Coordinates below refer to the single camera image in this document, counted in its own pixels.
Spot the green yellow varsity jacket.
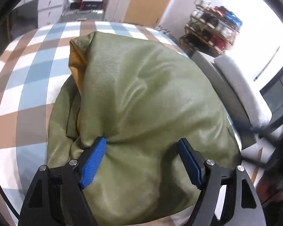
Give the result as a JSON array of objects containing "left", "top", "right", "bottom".
[{"left": 47, "top": 31, "right": 239, "bottom": 225}]

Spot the checkered bed sheet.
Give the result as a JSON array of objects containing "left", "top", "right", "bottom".
[{"left": 0, "top": 21, "right": 181, "bottom": 212}]

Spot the wooden shoe rack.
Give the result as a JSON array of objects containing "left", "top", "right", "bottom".
[{"left": 179, "top": 0, "right": 243, "bottom": 57}]

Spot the silver aluminium suitcase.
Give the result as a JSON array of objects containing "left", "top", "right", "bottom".
[{"left": 59, "top": 9, "right": 104, "bottom": 22}]

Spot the white drawer desk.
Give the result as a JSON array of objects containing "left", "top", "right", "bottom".
[{"left": 14, "top": 0, "right": 67, "bottom": 27}]

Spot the black red box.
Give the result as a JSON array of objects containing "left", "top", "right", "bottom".
[{"left": 70, "top": 0, "right": 104, "bottom": 10}]

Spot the white tall suitcase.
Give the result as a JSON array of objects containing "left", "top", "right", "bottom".
[{"left": 104, "top": 0, "right": 136, "bottom": 23}]

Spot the wooden door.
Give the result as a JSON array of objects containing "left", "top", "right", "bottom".
[{"left": 124, "top": 0, "right": 170, "bottom": 27}]

